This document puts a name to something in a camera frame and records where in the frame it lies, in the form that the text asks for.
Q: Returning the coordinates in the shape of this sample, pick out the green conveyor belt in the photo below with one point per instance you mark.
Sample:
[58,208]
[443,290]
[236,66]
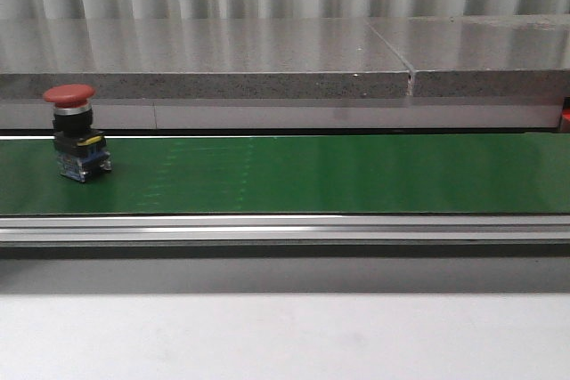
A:
[504,173]

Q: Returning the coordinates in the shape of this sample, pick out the aluminium conveyor frame rail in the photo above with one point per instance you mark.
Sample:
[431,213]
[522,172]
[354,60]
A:
[287,229]

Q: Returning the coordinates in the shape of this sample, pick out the grey speckled stone slab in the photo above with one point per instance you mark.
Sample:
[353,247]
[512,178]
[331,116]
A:
[201,59]

